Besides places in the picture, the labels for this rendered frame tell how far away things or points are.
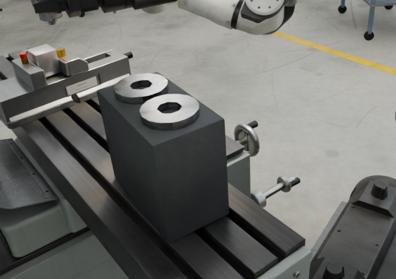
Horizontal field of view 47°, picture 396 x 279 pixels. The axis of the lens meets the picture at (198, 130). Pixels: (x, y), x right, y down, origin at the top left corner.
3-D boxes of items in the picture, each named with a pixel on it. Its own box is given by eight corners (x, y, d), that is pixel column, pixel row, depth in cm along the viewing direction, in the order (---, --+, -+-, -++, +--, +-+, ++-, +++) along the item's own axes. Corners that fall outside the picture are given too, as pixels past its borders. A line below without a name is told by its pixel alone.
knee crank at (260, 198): (291, 178, 155) (292, 164, 152) (304, 186, 150) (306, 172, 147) (243, 206, 144) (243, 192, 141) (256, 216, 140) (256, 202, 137)
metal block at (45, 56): (52, 65, 118) (46, 43, 115) (61, 72, 114) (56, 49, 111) (32, 71, 115) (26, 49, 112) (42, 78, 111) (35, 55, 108)
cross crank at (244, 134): (244, 143, 159) (244, 113, 153) (268, 157, 151) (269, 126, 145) (208, 160, 152) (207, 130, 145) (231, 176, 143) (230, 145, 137)
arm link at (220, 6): (191, 20, 103) (270, 50, 99) (181, 2, 93) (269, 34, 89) (210, -23, 104) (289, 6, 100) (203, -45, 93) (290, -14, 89)
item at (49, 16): (38, 23, 94) (30, -4, 91) (42, 16, 98) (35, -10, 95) (60, 20, 94) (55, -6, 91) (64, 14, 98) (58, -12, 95)
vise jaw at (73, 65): (68, 57, 123) (65, 43, 121) (89, 70, 115) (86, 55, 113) (47, 64, 120) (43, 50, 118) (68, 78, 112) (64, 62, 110)
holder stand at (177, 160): (168, 154, 93) (157, 63, 82) (230, 214, 76) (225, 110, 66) (114, 176, 88) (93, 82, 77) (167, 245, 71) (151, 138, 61)
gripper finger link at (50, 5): (31, 0, 90) (62, -6, 92) (36, 15, 92) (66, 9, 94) (32, 2, 89) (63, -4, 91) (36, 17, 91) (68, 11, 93)
